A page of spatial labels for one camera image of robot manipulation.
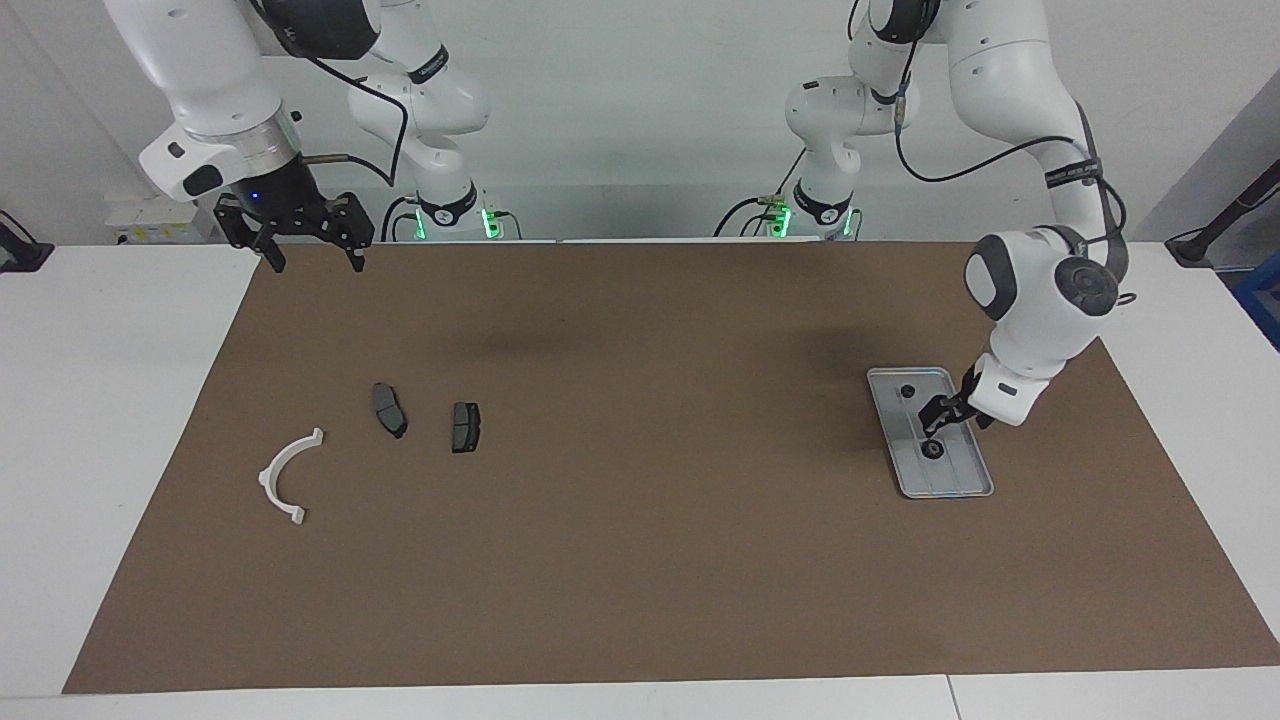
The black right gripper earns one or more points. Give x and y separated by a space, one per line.
280 200

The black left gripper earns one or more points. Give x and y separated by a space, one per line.
968 395

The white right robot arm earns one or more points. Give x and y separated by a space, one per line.
210 80

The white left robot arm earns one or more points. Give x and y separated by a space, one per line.
1040 300

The silver metal tray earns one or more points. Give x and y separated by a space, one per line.
955 472

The white cardboard box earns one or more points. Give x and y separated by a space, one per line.
160 220

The long grey brake pad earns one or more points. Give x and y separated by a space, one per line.
390 410

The short dark brake pad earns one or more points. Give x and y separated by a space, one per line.
465 428

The black table clamp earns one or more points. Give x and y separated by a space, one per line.
25 255

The brown table mat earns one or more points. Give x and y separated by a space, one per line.
650 560

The blue crate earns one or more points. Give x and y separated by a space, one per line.
1262 300

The white semicircular plastic bracket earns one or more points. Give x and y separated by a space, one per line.
266 482

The black camera stand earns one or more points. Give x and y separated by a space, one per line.
1190 248

